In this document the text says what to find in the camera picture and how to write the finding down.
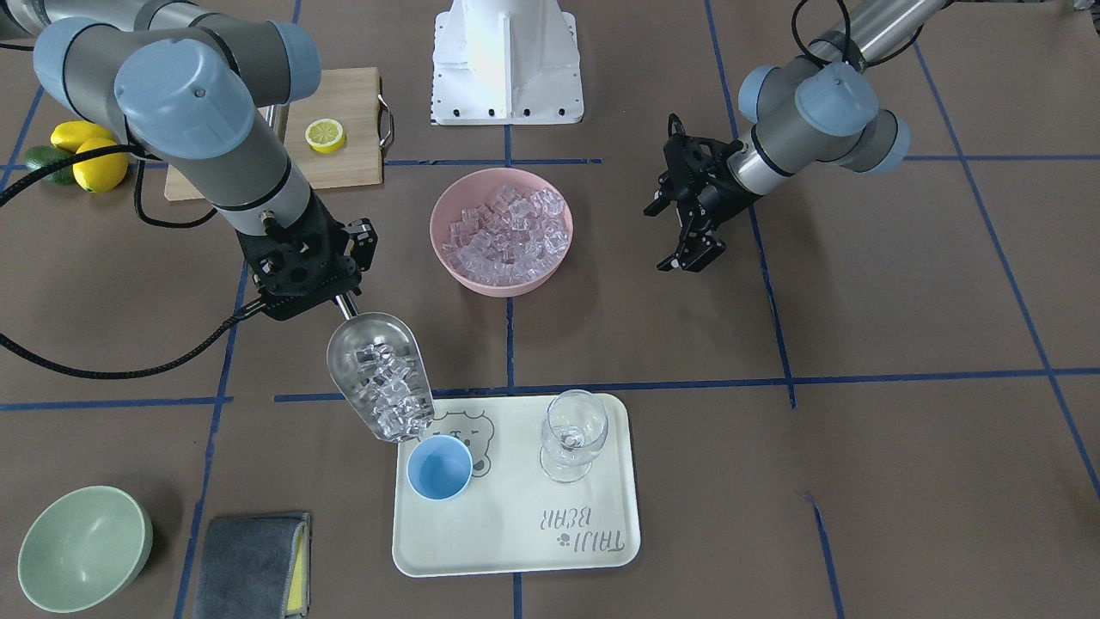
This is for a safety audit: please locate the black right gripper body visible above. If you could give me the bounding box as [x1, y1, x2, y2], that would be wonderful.
[235, 194, 378, 321]

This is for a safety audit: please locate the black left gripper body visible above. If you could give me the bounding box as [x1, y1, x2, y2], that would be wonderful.
[644, 113, 761, 231]

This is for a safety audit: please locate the silver metal ice scoop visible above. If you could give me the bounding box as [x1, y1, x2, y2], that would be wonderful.
[326, 292, 435, 443]

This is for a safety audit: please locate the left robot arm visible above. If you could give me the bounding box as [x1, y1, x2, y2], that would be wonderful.
[645, 1, 946, 272]

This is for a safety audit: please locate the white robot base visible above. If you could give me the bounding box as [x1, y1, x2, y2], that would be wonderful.
[430, 1, 585, 126]

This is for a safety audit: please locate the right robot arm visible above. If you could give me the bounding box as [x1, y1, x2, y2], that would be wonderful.
[3, 1, 376, 321]

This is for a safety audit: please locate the clear ice cubes pile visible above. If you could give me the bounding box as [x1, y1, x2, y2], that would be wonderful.
[441, 184, 572, 287]

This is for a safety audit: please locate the light blue cup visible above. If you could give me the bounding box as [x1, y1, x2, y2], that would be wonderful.
[406, 435, 473, 501]

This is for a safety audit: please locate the half lemon slice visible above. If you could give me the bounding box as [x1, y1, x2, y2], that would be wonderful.
[303, 118, 347, 154]

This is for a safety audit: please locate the wooden cutting board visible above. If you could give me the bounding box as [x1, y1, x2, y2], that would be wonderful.
[164, 67, 396, 202]

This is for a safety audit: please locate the pink bowl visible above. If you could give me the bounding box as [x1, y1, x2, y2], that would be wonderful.
[430, 168, 574, 297]

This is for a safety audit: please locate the clear wine glass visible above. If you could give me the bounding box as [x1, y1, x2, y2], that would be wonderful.
[539, 390, 611, 483]

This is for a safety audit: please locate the yellow lemon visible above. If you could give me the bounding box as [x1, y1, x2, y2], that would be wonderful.
[72, 153, 127, 194]
[50, 120, 116, 154]

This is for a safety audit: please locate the green lime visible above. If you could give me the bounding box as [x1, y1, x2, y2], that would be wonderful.
[23, 144, 77, 187]

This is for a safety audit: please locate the grey folded cloth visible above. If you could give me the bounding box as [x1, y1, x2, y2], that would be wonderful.
[193, 512, 314, 618]

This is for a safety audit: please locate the cream serving tray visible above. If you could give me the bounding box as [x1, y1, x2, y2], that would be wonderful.
[392, 393, 641, 579]

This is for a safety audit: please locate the green bowl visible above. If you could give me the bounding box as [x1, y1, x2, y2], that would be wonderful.
[17, 486, 153, 614]

